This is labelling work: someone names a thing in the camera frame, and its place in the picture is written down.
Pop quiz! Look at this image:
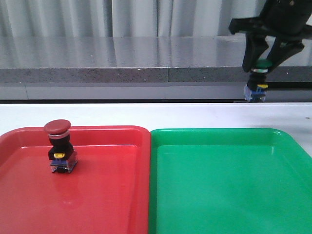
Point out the red plastic tray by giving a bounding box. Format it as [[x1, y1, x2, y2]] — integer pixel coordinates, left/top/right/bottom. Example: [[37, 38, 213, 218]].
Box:
[[0, 126, 151, 234]]

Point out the green mushroom push button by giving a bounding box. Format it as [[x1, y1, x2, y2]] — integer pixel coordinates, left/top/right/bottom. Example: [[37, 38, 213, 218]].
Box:
[[244, 59, 272, 103]]

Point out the grey stone counter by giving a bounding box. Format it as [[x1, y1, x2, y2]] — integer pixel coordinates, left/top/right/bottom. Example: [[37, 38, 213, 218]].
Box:
[[0, 35, 312, 101]]

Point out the red mushroom push button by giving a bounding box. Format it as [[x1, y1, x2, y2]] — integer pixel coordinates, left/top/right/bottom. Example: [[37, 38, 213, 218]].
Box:
[[43, 119, 78, 173]]

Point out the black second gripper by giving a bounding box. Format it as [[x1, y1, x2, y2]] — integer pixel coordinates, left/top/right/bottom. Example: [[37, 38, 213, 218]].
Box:
[[229, 0, 312, 72]]

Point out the white pleated curtain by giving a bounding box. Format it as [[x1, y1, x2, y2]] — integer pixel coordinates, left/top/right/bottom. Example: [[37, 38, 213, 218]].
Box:
[[0, 0, 265, 37]]

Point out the green plastic tray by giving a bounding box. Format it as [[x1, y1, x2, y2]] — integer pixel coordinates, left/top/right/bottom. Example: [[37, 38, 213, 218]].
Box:
[[149, 128, 312, 234]]

